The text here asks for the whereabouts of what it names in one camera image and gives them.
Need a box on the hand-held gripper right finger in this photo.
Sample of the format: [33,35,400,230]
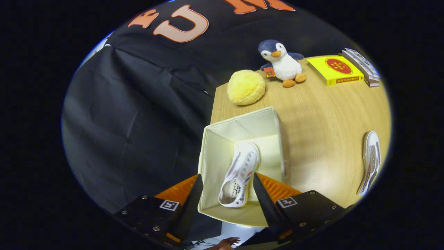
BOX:
[253,173,354,245]

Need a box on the yellow book with red circle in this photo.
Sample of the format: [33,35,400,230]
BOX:
[307,56,364,86]

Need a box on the white canvas shoe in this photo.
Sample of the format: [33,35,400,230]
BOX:
[357,131,382,196]
[218,141,261,208]

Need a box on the yellow round plush cushion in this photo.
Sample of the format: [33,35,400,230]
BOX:
[227,69,266,106]

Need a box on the white illustrated cover book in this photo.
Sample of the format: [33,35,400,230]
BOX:
[345,48,380,78]

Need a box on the cream fabric storage box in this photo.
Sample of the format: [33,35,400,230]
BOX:
[198,106,287,228]

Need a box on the black backdrop cloth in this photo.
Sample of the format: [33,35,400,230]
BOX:
[62,0,358,240]

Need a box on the thin white book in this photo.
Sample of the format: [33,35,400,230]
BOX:
[342,50,379,84]

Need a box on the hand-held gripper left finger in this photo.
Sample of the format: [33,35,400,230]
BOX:
[114,174,203,248]

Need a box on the brown covered book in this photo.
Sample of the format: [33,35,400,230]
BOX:
[338,52,379,88]

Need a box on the blue white penguin plush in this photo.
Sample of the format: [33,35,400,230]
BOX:
[258,39,307,88]

